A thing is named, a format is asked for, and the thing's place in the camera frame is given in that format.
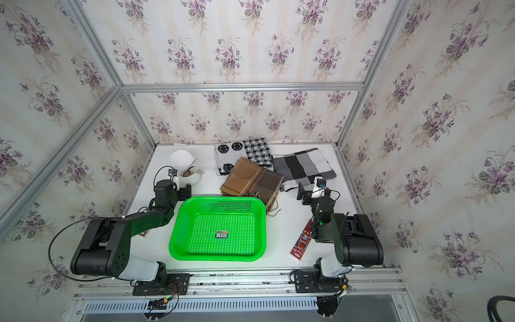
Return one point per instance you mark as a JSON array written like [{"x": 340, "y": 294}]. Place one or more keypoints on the aluminium front rail frame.
[{"x": 232, "y": 291}]

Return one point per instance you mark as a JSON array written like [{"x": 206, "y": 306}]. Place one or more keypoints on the small circuit board with wires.
[{"x": 156, "y": 305}]

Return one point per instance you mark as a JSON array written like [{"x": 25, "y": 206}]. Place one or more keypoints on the brown plaid scarf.
[{"x": 247, "y": 179}]

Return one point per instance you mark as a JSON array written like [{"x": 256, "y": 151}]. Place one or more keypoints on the white black smiley scarf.
[{"x": 255, "y": 150}]

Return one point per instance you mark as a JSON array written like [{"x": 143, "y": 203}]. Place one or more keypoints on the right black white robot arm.
[{"x": 355, "y": 241}]

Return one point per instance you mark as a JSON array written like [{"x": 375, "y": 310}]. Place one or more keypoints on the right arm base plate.
[{"x": 312, "y": 282}]

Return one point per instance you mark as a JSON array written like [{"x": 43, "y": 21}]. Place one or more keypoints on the black chair edge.
[{"x": 500, "y": 308}]

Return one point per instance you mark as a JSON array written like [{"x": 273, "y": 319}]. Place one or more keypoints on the green plastic mesh basket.
[{"x": 199, "y": 218}]

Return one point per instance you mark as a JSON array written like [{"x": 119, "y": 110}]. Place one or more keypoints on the black grey checked scarf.
[{"x": 302, "y": 168}]

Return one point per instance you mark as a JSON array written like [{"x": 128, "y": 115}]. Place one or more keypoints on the white cup with utensils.
[{"x": 186, "y": 166}]

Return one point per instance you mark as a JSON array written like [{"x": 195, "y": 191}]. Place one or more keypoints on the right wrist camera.
[{"x": 320, "y": 182}]

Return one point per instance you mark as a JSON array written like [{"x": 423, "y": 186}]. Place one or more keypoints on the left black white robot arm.
[{"x": 104, "y": 249}]

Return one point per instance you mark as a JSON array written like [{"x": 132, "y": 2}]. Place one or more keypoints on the sticker label in basket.
[{"x": 221, "y": 234}]

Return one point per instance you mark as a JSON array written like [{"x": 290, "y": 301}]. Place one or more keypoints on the red packet on right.
[{"x": 301, "y": 245}]

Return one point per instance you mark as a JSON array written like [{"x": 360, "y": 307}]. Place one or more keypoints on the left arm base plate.
[{"x": 171, "y": 284}]

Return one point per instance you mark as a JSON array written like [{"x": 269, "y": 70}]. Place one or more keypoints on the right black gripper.
[{"x": 308, "y": 194}]

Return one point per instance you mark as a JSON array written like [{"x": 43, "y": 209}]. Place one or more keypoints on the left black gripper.
[{"x": 184, "y": 191}]

